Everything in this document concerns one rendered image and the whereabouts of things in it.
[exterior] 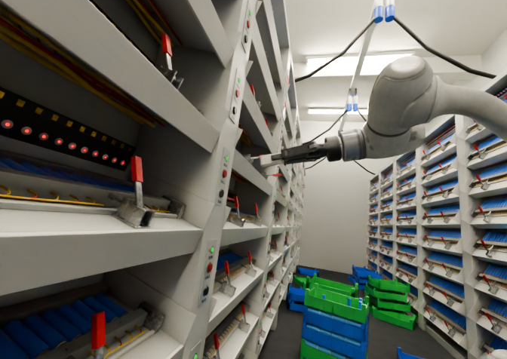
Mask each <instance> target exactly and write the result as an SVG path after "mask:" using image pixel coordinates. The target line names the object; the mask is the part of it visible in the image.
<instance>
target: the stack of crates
mask: <svg viewBox="0 0 507 359"><path fill-rule="evenodd" d="M315 283H317V284H318V288H320V289H323V290H329V291H331V292H335V293H340V294H343V295H346V296H351V297H354V298H357V299H358V284H357V283H355V286H354V287H353V286H350V285H347V284H341V283H338V282H335V281H329V280H325V279H322V278H317V274H316V273H314V277H313V278H311V279H310V277H306V288H307V289H310V290H311V289H313V288H314V284H315Z"/></svg>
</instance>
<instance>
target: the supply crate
mask: <svg viewBox="0 0 507 359"><path fill-rule="evenodd" d="M322 294H324V295H326V299H322ZM348 298H351V299H352V303H351V307H350V306H347V305H348ZM358 301H359V299H357V298H354V297H351V296H346V295H343V294H340V293H335V292H331V291H329V290H323V289H320V288H318V284H317V283H315V284H314V288H313V289H311V290H310V289H307V288H306V291H305V300H304V305H307V306H310V307H313V308H316V309H320V310H322V311H326V312H329V313H332V314H335V315H339V316H341V317H344V318H348V319H351V320H354V321H358V322H361V323H363V324H366V321H367V316H368V313H369V296H365V300H363V303H362V304H361V309H358Z"/></svg>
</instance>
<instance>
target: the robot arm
mask: <svg viewBox="0 0 507 359"><path fill-rule="evenodd" d="M440 115H463V116H466V117H468V118H471V119H473V120H474V121H476V122H477V123H479V124H481V125H482V126H483V127H485V128H487V129H488V130H489V131H491V132H492V133H494V134H495V135H497V136H498V137H499V138H501V139H502V140H504V141H506V142H507V103H505V102H504V101H502V100H501V99H499V98H497V97H495V96H493V95H491V94H489V93H486V92H484V91H480V90H476V89H473V88H469V87H460V86H455V85H450V84H445V83H444V82H443V81H442V80H441V79H440V78H439V76H438V75H433V70H432V68H431V66H430V65H429V63H428V62H427V61H426V60H425V59H423V58H421V57H417V56H404V57H399V58H397V59H395V60H393V61H392V62H390V63H388V64H387V65H386V66H385V67H384V68H383V70H382V71H381V72H380V74H379V75H378V77H377V78H376V81H375V83H374V85H373V89H372V91H371V94H370V99H369V103H368V107H367V121H366V123H365V124H364V126H363V127H361V128H358V129H354V130H347V131H343V132H339V134H338V136H331V137H325V138H324V143H319V144H318V143H316V141H313V142H310V143H307V144H304V145H301V146H295V147H292V148H289V149H282V150H281V152H279V153H274V154H270V155H262V156H260V164H261V166H262V167H268V166H272V165H276V164H284V166H286V163H287V164H296V163H303V162H309V161H317V160H318V159H321V158H323V157H327V160H328V161H329V162H333V161H340V160H341V159H342V160H343V161H344V162H347V161H356V160H362V159H367V158H369V159H381V158H391V157H395V156H399V155H403V154H406V153H408V152H412V151H413V150H415V149H418V148H419V147H420V146H421V145H422V144H423V143H424V140H425V137H426V132H425V128H424V126H423V124H428V123H429V122H430V121H431V120H432V119H434V118H436V117H438V116H440ZM485 359H507V350H503V349H497V350H495V351H493V352H492V353H491V354H488V355H487V356H486V357H485Z"/></svg>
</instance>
